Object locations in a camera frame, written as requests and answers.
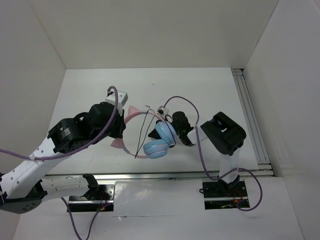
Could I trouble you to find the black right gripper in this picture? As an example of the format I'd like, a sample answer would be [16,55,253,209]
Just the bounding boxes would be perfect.
[148,116,183,140]

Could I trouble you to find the pink blue cat-ear headphones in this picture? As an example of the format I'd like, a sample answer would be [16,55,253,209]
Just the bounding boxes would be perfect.
[110,105,177,159]

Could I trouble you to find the thin black headphone cable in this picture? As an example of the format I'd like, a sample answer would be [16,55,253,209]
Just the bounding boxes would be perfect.
[134,108,176,160]

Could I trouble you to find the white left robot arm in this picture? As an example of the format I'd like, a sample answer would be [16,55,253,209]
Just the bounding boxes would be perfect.
[0,102,126,214]

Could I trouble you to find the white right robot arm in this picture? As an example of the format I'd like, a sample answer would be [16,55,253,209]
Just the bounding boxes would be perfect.
[143,111,247,196]

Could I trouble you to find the white front cover plate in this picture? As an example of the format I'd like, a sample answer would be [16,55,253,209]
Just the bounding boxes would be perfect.
[113,180,205,217]

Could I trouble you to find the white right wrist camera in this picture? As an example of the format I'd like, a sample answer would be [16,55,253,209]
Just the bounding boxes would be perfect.
[156,105,169,117]

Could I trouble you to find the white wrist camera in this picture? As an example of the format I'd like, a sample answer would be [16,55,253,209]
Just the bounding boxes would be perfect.
[105,90,128,113]
[156,105,169,117]

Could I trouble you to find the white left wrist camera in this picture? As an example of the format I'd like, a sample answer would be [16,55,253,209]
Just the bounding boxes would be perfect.
[105,90,128,113]

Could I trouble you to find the aluminium front rail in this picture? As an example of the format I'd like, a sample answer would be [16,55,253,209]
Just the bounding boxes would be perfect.
[42,170,223,182]

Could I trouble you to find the aluminium rail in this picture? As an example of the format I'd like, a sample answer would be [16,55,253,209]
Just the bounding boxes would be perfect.
[231,68,275,177]
[42,170,223,182]

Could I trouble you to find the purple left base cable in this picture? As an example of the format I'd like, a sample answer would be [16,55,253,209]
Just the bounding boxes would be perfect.
[61,197,113,240]

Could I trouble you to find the aluminium right side rail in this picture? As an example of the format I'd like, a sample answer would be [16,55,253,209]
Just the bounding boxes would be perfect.
[231,68,275,177]

